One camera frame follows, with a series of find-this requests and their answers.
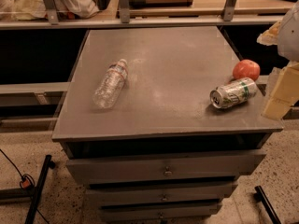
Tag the top grey drawer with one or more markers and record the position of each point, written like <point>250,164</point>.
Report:
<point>165,166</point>

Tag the grey metal bracket middle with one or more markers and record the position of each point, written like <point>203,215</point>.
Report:
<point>124,11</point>

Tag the clear plastic water bottle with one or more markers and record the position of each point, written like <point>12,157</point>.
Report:
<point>108,91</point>

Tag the black stand leg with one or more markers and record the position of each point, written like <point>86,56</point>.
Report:
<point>260,196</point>
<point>47,164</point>

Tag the bottom grey drawer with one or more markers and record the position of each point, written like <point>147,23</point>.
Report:
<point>160,211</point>

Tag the white cloth bag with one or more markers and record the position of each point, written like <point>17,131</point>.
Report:
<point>27,10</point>

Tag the black stand leg left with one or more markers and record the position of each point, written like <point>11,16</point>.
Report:
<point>47,164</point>

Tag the grey drawer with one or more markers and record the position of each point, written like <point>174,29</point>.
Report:
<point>165,166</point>
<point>162,193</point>
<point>160,211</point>

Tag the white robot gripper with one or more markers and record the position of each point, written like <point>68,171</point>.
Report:
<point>290,36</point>

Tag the black stand leg right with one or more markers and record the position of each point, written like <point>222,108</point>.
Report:
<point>260,196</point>

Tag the grey metal bracket right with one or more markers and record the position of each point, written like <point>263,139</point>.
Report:
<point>228,10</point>

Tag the green 7up soda can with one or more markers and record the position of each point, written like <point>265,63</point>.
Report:
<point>234,93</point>

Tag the grey metal bracket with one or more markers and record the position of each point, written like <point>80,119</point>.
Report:
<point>124,11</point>
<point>51,11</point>
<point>228,10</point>

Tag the grey metal bracket left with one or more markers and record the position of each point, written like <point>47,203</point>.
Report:
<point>51,11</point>

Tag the grey drawer cabinet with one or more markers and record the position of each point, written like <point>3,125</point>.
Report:
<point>164,105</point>

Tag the middle grey drawer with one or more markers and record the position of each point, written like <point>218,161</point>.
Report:
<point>162,193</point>

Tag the orange fruit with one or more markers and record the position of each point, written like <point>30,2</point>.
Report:
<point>246,68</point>

